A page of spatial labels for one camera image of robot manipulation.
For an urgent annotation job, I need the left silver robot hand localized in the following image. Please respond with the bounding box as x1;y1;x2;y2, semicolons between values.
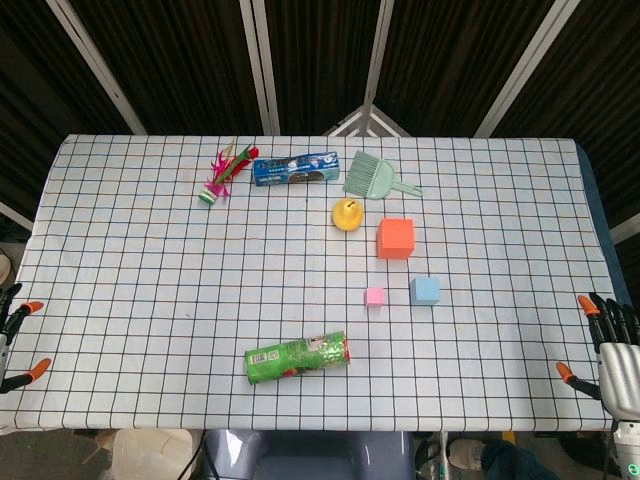
0;282;53;395

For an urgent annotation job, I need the blue cookie box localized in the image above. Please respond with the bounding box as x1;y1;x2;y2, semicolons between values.
252;152;343;187

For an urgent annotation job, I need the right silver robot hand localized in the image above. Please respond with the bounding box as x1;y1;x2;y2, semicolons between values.
556;293;640;421

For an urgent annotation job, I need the green chips can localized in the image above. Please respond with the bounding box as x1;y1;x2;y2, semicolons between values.
244;330;353;386

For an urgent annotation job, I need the yellow toy pear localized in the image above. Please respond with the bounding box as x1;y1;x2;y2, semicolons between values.
332;197;367;232

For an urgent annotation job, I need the blue foam block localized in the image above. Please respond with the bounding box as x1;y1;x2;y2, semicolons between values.
410;276;442;307

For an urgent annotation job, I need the dark folding screen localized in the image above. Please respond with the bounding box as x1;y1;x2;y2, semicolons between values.
0;0;640;246

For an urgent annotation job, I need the white shoe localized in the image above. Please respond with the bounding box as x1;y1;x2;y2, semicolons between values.
447;438;486;471

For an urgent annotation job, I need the dark blue trouser leg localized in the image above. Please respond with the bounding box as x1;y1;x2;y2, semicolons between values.
482;439;561;480

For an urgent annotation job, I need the pink feather shuttlecock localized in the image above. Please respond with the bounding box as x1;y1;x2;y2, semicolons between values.
197;140;260;206

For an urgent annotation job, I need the grey-blue robot torso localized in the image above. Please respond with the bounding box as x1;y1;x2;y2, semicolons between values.
202;429;416;480

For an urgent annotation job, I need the large orange foam block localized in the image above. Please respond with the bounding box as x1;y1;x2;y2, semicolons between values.
376;217;417;261

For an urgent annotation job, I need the mint green hand brush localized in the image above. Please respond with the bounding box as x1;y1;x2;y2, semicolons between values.
342;150;424;201

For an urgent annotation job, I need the white checkered tablecloth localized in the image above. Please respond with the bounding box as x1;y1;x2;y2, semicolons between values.
0;133;632;435

